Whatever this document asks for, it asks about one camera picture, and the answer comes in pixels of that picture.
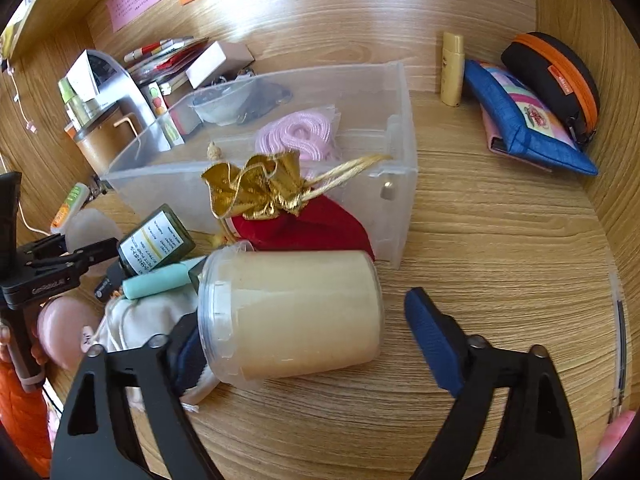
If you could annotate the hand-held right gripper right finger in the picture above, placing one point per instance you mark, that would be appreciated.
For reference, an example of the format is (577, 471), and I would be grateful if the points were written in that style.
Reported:
(435, 340)

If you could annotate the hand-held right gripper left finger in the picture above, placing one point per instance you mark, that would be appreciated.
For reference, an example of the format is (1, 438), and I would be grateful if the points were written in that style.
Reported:
(187, 350)

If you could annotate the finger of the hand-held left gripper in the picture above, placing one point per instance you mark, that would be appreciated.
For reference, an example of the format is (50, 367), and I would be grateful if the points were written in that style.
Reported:
(12, 210)
(85, 255)

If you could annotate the pink round case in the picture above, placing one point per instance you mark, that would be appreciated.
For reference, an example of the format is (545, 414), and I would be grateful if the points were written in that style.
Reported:
(65, 330)

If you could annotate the dark green bottle white label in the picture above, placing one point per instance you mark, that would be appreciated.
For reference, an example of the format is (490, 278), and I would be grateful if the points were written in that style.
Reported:
(175, 240)

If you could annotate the clear jar with cream content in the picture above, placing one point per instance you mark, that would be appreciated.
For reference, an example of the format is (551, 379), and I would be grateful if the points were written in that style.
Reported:
(300, 310)

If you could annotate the clear plastic storage box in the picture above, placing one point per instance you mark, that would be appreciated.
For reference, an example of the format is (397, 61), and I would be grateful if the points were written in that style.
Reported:
(392, 215)

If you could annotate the red velvet pouch gold top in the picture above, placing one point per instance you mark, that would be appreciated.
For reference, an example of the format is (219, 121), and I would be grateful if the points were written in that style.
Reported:
(310, 225)

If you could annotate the person's left forearm orange sleeve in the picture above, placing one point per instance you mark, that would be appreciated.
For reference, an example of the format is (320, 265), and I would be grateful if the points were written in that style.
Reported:
(20, 420)

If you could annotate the wooden desktop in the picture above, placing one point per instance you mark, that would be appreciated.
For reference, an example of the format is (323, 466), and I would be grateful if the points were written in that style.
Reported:
(500, 240)

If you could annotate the small black device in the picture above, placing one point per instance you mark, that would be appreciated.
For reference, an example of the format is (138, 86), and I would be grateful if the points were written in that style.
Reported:
(107, 285)

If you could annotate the white bottle orange label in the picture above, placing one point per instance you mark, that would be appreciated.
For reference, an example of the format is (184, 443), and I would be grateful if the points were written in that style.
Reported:
(70, 202)

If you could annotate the metal keys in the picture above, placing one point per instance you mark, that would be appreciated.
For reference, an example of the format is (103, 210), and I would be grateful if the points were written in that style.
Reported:
(100, 185)

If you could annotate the mint green tube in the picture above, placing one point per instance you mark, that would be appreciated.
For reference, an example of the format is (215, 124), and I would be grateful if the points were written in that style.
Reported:
(150, 285)

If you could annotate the brown mug with lid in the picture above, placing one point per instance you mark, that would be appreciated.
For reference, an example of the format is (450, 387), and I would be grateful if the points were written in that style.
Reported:
(102, 145)

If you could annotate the green white cartons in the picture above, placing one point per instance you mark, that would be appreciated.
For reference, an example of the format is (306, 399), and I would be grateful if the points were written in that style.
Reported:
(75, 107)

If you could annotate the white printed paper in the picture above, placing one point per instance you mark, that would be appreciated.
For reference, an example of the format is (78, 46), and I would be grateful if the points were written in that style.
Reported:
(82, 77)

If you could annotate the white standing box with paper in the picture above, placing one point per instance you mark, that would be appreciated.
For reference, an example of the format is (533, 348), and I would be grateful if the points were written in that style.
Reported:
(127, 90)

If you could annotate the small beige bead charm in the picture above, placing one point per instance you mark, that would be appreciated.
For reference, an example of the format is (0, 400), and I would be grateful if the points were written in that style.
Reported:
(215, 150)

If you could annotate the fruit print box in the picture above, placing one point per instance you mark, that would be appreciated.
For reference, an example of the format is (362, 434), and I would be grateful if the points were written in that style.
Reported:
(160, 105)

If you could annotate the white bowl with marbles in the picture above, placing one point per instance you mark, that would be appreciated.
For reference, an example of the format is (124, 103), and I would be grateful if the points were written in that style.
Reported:
(220, 105)

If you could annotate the pink cloth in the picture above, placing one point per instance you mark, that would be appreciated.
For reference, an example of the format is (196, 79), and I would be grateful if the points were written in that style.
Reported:
(620, 435)

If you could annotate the blue patchwork zip pouch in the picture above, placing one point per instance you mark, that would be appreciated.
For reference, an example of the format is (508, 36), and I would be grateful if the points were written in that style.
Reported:
(540, 155)

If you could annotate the pink wallet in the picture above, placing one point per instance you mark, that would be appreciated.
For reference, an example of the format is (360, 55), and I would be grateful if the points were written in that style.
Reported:
(492, 135)

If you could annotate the pile of printed sachets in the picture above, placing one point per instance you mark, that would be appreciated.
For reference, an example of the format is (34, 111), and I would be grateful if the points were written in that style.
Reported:
(160, 55)

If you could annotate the white cardboard box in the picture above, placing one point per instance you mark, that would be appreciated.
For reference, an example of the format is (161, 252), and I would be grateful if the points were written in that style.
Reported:
(215, 62)

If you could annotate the pale yellow bottle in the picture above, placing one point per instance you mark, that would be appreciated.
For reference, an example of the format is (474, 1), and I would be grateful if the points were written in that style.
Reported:
(452, 70)

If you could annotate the black case orange zip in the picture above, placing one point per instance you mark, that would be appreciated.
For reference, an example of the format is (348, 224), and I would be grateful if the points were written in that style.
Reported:
(540, 70)

